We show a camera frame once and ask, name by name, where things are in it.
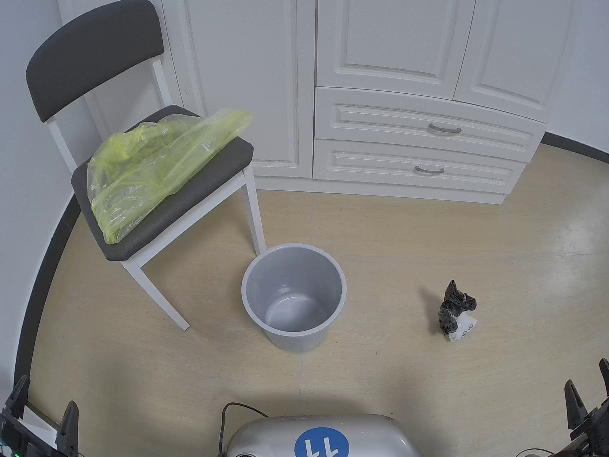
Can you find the crumpled black and white wrapper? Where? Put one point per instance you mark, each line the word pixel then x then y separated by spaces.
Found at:
pixel 452 310

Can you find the white wardrobe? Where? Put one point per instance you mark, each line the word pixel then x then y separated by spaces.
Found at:
pixel 380 64

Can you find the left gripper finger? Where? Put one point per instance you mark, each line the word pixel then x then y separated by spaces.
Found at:
pixel 16 398
pixel 69 429

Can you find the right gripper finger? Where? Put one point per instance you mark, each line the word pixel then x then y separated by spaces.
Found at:
pixel 574 405
pixel 604 374

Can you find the grey trash bin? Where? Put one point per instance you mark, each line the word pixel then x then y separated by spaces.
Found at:
pixel 292 293

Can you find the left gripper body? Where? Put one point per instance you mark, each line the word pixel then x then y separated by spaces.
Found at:
pixel 19 433

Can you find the yellow plastic bag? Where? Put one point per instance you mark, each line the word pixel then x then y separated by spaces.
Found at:
pixel 157 160

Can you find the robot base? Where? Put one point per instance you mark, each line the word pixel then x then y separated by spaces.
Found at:
pixel 323 438

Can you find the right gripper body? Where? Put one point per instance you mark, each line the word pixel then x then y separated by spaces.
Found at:
pixel 594 426

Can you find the white chair with grey cushions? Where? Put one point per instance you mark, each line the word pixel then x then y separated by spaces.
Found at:
pixel 209 179

